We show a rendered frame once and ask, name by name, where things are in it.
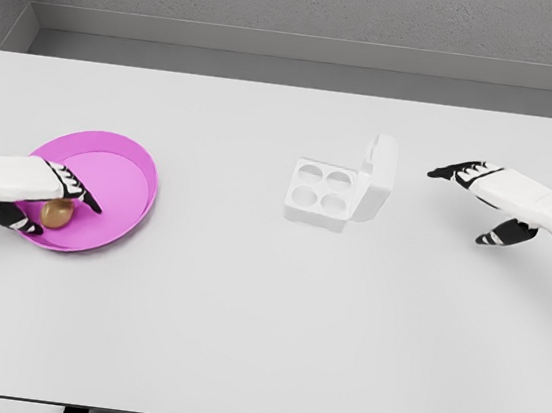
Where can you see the pink round plate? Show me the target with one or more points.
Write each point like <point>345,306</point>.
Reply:
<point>117,187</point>

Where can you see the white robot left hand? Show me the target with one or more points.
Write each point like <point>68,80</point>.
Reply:
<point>17,177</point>

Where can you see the brown egg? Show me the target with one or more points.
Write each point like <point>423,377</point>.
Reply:
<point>56,216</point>

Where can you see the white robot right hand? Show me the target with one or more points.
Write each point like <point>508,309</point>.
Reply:
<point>514,195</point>

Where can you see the white egg box with lid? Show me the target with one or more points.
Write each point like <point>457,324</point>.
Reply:
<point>316,212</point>

